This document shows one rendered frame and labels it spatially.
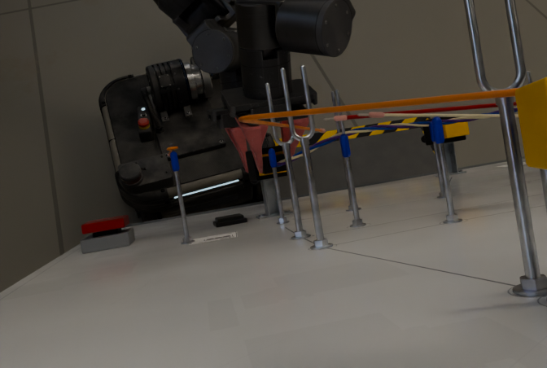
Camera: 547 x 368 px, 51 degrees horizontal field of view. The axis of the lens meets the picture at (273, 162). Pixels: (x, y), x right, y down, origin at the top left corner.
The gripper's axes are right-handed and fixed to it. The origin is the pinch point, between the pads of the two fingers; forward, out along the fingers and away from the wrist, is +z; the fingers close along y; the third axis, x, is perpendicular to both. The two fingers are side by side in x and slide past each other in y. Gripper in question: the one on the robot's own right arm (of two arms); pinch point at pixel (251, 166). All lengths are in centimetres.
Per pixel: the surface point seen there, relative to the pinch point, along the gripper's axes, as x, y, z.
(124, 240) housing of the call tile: -16.3, -18.9, 3.6
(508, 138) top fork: -63, 0, -10
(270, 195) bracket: -11.1, 0.2, 2.5
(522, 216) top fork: -64, 0, -7
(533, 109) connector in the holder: -70, -4, -12
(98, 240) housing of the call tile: -16.0, -21.9, 3.1
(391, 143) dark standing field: 126, 79, 21
